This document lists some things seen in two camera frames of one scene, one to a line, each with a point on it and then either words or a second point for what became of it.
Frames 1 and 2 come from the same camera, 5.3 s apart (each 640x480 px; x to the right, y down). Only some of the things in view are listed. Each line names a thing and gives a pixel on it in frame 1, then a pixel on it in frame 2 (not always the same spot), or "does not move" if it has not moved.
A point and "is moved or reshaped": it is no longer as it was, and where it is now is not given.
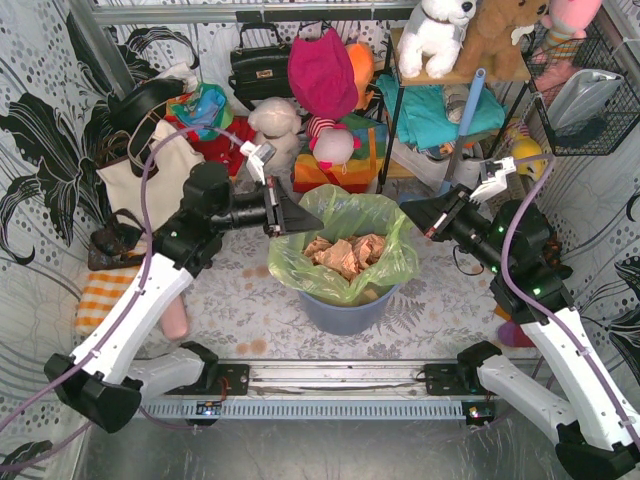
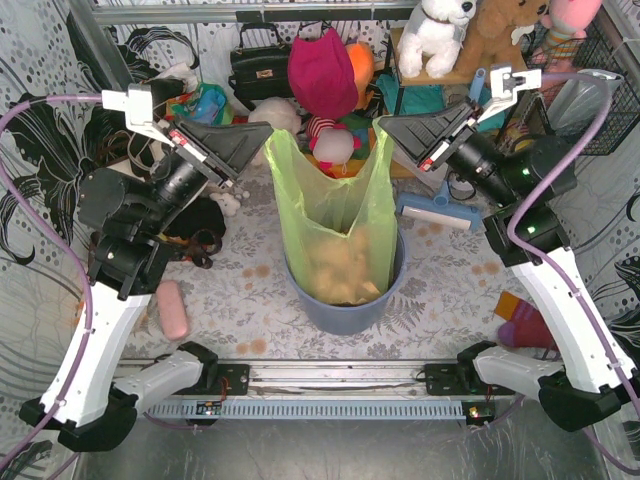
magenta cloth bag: (321, 75) does not move
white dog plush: (433, 30) does not move
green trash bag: (344, 215) is moved or reshaped
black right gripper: (447, 215) -> (445, 148)
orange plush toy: (362, 61) does not move
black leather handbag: (260, 72) does not move
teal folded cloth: (422, 115) does not move
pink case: (174, 323) does not move
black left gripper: (273, 209) -> (201, 151)
